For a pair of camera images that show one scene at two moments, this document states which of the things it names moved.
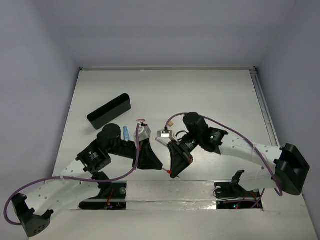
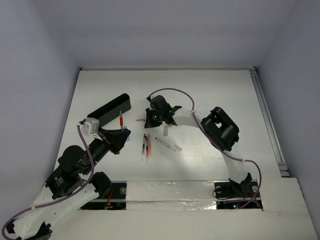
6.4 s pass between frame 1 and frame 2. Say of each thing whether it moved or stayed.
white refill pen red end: stayed
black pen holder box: stayed
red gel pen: moved
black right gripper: moved
